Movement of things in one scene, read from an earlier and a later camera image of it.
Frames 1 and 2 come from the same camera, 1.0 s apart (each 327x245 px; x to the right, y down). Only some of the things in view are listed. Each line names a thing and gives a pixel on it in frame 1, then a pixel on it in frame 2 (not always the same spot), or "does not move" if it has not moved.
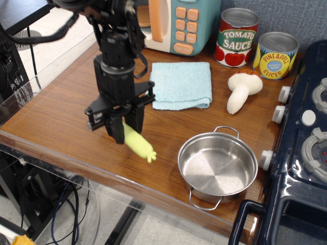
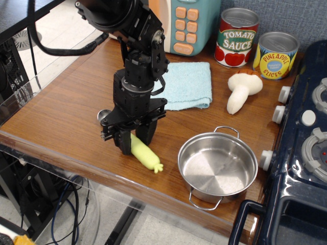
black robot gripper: (115, 79) to (132, 107)
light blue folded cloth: (181, 86) does not move
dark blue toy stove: (294, 211) does not move
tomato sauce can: (238, 29) does not move
